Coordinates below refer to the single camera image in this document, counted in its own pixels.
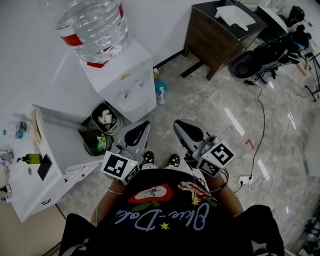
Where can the beige trash bin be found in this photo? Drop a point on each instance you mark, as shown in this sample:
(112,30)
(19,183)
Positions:
(118,125)

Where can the person's black shoe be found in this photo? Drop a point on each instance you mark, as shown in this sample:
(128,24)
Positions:
(173,161)
(148,157)

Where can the red tape mark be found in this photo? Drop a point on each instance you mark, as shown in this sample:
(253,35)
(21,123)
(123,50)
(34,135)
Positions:
(250,145)

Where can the black equipment pile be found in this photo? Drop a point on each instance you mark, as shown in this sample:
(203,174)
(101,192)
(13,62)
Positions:
(272,53)

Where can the white drawer cabinet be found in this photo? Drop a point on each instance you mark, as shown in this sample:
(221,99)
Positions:
(62,147)

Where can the black trash bin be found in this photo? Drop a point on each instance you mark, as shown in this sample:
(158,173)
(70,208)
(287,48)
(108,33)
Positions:
(91,145)

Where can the person's right black shoe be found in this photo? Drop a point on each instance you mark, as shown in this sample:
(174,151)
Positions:
(173,161)

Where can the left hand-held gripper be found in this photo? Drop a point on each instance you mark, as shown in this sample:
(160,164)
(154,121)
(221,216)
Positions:
(117,166)

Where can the teal bag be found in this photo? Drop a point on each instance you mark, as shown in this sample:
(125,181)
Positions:
(161,85)

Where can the dark green pump bottle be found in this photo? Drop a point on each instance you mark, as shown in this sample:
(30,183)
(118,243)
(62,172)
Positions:
(32,158)

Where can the white gloves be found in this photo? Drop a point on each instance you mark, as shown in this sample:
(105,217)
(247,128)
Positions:
(235,16)

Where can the person's right forearm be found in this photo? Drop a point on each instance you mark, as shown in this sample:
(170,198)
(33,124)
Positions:
(227,197)

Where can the brown wooden cabinet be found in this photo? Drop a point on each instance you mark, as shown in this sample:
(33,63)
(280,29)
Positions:
(215,45)

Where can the black round device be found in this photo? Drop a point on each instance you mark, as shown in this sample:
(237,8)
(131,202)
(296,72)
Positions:
(241,66)

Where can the small yellow bottle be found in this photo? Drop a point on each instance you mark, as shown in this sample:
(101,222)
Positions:
(156,73)

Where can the small clutter items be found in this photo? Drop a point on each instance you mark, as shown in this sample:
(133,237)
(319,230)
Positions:
(5,156)

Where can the person's left forearm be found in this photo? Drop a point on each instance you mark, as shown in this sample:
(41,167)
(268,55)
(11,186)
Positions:
(110,200)

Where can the small clear plastic bottle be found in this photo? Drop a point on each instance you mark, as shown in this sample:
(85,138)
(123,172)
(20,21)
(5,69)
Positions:
(18,128)

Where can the white power strip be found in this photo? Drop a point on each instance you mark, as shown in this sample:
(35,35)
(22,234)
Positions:
(246,180)

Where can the black metal stand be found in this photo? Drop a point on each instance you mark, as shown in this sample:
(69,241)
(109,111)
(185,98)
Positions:
(313,75)

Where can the person's black printed t-shirt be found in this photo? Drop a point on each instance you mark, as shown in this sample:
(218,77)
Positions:
(175,237)

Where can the black phone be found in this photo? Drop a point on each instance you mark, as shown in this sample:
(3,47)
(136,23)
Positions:
(44,167)

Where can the black camera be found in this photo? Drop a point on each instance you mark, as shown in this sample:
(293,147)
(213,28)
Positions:
(295,15)

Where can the white spray bottle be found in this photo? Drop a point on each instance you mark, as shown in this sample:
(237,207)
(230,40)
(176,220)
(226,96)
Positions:
(162,96)

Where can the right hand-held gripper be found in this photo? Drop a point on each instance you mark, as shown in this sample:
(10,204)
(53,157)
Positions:
(212,160)

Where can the person's left black shoe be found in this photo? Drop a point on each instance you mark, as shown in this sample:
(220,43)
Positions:
(148,157)

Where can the white water dispenser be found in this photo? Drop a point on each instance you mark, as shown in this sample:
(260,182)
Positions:
(125,72)

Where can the large clear water jug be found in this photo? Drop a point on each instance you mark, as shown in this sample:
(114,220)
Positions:
(92,27)

